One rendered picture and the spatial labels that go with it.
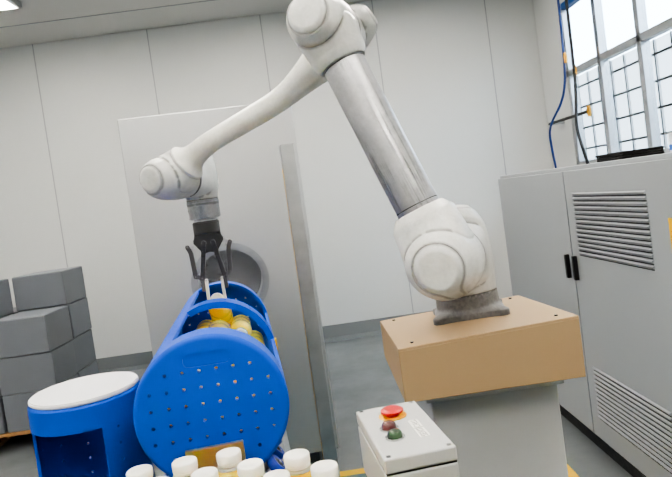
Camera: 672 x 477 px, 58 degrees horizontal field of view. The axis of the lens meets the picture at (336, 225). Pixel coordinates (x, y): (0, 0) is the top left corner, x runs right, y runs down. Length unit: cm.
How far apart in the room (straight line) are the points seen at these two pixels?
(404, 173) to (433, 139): 511
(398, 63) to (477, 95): 88
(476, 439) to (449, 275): 43
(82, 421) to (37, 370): 312
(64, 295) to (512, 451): 404
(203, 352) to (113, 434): 61
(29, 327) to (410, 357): 373
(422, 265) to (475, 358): 24
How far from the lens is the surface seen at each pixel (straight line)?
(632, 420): 304
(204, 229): 174
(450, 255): 125
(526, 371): 139
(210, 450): 114
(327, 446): 275
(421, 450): 88
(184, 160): 158
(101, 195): 666
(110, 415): 172
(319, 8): 138
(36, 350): 477
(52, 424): 173
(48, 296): 512
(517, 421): 153
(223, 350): 117
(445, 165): 644
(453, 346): 133
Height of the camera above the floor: 145
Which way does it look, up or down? 2 degrees down
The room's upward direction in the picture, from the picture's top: 8 degrees counter-clockwise
